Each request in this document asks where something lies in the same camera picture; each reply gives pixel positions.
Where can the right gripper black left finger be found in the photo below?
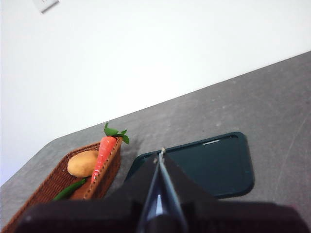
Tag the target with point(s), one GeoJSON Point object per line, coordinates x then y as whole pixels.
{"type": "Point", "coordinates": [116, 213]}

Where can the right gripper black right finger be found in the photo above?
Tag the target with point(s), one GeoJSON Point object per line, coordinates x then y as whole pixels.
{"type": "Point", "coordinates": [218, 216]}

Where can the green pepper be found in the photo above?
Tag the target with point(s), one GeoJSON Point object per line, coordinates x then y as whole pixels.
{"type": "Point", "coordinates": [69, 190]}

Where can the dark cutting board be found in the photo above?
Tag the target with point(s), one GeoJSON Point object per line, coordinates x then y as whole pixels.
{"type": "Point", "coordinates": [213, 170]}

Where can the orange carrot with green leaves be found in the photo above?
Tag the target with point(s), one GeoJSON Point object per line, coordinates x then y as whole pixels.
{"type": "Point", "coordinates": [104, 155]}

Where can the yellow-brown potato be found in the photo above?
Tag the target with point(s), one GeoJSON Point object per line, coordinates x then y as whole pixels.
{"type": "Point", "coordinates": [81, 163]}

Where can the brown wicker basket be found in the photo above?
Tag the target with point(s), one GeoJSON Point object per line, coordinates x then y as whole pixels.
{"type": "Point", "coordinates": [54, 176]}

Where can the white wall socket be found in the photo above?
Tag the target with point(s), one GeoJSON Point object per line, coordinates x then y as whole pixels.
{"type": "Point", "coordinates": [48, 4]}

